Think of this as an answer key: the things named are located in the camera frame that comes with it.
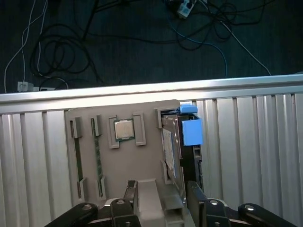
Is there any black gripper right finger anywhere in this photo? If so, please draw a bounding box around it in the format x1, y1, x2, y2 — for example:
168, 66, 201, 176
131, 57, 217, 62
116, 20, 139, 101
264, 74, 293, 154
187, 181, 299, 227

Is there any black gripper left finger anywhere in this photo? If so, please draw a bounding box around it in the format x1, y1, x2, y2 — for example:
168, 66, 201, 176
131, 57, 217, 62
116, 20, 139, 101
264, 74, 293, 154
44, 180, 143, 227

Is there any hard disk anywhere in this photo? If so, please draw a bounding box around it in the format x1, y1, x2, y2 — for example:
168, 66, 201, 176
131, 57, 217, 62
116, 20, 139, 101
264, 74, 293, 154
160, 101, 204, 190

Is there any grey parts rack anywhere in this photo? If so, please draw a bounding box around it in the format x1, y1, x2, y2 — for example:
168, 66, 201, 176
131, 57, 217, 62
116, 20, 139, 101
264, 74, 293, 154
63, 99, 197, 227

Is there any silver CPU chip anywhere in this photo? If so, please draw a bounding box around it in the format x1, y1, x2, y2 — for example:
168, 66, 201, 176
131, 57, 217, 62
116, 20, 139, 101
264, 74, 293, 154
114, 119, 134, 141

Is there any white power adapter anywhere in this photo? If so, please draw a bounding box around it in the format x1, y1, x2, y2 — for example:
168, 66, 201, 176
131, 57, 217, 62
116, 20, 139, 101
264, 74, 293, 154
18, 81, 34, 93

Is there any white power strip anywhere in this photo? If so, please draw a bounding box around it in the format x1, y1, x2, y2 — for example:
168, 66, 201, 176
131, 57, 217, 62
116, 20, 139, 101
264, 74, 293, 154
176, 0, 197, 18

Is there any blue floor cable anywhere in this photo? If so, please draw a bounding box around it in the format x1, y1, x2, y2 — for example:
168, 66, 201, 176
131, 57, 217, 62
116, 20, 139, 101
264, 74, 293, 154
165, 0, 229, 79

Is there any white floor cable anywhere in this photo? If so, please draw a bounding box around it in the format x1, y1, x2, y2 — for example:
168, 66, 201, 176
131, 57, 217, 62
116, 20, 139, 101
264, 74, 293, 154
203, 0, 272, 76
4, 0, 49, 94

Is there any black floor cable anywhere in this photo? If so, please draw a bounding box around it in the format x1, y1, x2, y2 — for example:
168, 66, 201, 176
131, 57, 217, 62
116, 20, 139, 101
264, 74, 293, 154
30, 0, 107, 83

